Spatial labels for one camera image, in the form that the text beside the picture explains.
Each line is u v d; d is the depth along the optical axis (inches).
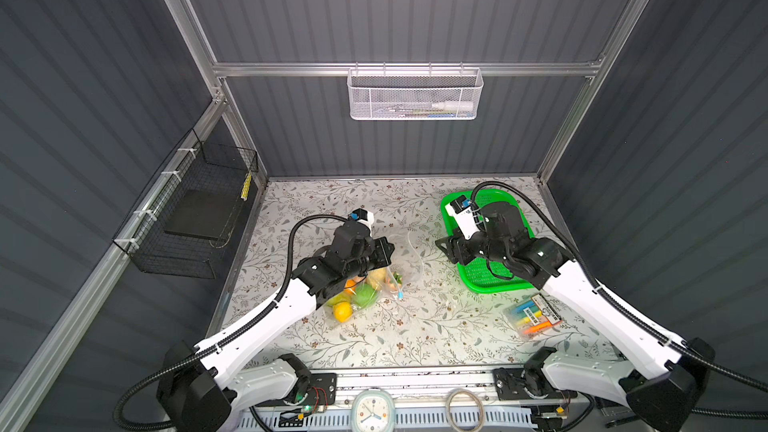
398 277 32.6
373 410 27.2
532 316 32.7
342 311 32.4
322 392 28.4
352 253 22.4
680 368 15.2
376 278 33.7
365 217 27.6
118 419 14.7
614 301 17.3
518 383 28.8
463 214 24.9
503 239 21.6
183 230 27.7
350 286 35.3
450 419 27.7
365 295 32.5
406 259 38.1
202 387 14.9
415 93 48.6
